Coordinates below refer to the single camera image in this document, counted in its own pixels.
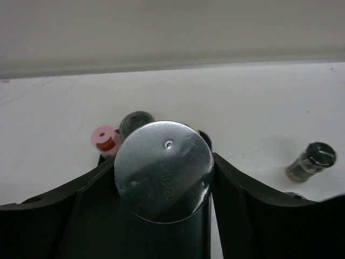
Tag pink cap spice bottle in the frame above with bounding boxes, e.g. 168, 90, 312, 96
91, 125, 123, 158

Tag tall dark pepper grinder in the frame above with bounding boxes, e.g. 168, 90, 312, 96
285, 142, 337, 182

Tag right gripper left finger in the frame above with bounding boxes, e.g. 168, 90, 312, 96
1, 159, 114, 258

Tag silver lid blue label jar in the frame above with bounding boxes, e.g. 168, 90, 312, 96
114, 121, 215, 224

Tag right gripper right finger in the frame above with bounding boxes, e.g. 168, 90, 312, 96
212, 154, 344, 258

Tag black plastic tray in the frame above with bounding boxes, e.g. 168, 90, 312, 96
53, 129, 213, 259

